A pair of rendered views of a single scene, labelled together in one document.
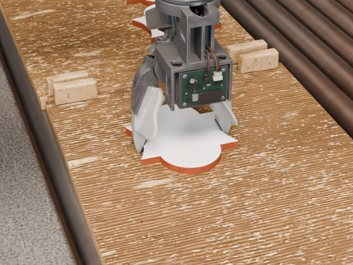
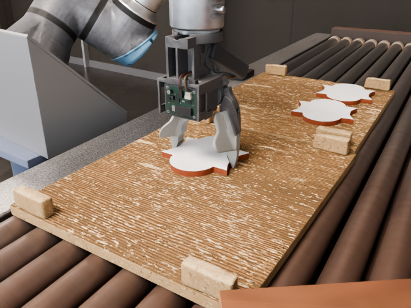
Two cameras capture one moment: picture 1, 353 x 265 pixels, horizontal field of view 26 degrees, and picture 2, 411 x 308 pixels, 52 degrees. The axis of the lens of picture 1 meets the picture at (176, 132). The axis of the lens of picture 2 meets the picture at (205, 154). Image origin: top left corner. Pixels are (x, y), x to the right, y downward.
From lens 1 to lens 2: 67 cm
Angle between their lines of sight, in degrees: 45
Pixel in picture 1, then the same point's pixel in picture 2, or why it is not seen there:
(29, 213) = (94, 153)
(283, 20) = not seen: outside the picture
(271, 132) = (264, 181)
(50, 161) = not seen: hidden behind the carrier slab
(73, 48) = (245, 102)
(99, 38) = (267, 104)
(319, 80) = (376, 179)
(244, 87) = (299, 154)
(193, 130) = (214, 153)
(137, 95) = not seen: hidden behind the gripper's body
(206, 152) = (197, 165)
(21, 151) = (144, 132)
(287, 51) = (385, 156)
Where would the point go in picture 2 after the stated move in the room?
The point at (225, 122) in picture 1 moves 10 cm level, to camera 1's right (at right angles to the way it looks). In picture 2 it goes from (232, 155) to (281, 179)
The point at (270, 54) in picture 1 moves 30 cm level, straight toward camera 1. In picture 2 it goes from (339, 140) to (177, 187)
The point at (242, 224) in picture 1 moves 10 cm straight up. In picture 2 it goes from (142, 208) to (137, 138)
